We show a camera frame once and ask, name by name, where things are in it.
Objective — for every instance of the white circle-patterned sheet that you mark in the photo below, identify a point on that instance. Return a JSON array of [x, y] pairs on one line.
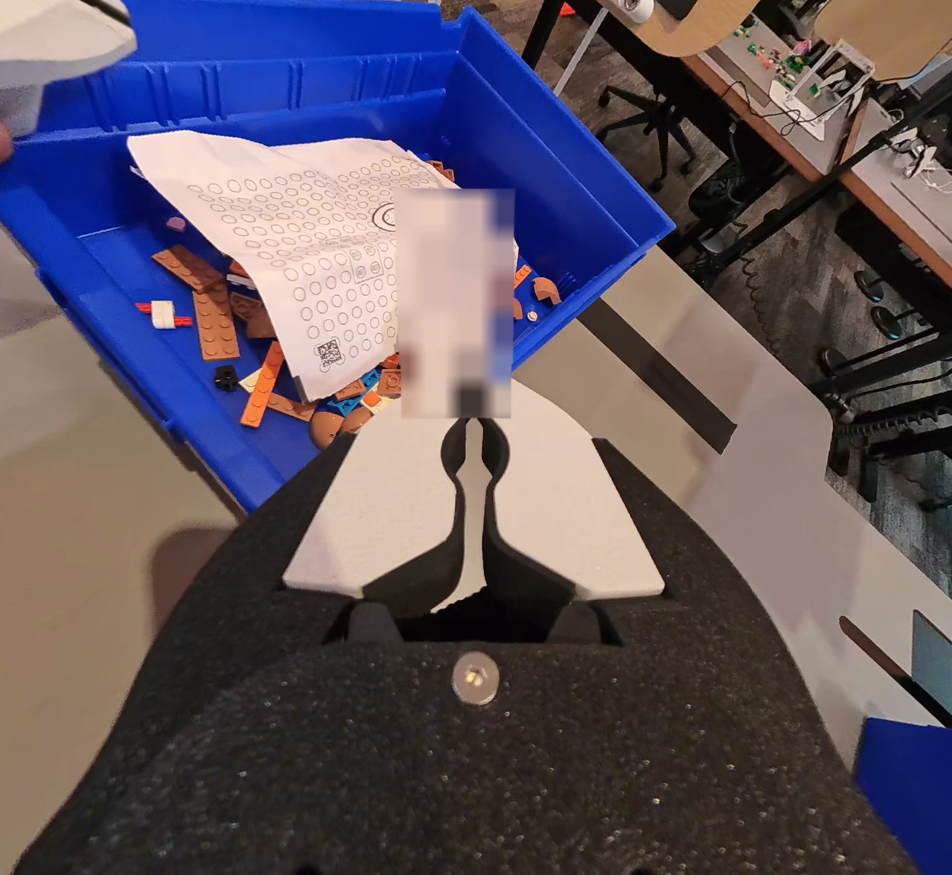
[[297, 235]]

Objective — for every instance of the black office chair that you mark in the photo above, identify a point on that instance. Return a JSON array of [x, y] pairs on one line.
[[654, 123]]

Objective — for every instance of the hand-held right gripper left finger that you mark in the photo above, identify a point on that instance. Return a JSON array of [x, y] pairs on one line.
[[357, 518]]

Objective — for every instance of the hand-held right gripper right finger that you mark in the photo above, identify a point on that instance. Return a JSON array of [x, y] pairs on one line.
[[580, 518]]

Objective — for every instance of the black stand bar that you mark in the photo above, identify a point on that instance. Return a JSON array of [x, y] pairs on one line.
[[818, 184]]

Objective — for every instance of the long wooden desk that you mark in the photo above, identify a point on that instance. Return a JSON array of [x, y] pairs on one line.
[[718, 68], [907, 213]]

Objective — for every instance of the small blue storage bin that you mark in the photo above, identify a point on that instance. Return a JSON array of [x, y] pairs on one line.
[[907, 793]]

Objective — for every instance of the person's left hand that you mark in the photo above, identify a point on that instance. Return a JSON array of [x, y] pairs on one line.
[[4, 144]]

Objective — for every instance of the pile of loose toy bricks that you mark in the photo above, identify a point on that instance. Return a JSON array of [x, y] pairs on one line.
[[216, 324]]

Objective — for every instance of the blue plastic bin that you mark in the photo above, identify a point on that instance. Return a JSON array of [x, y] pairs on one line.
[[520, 146]]

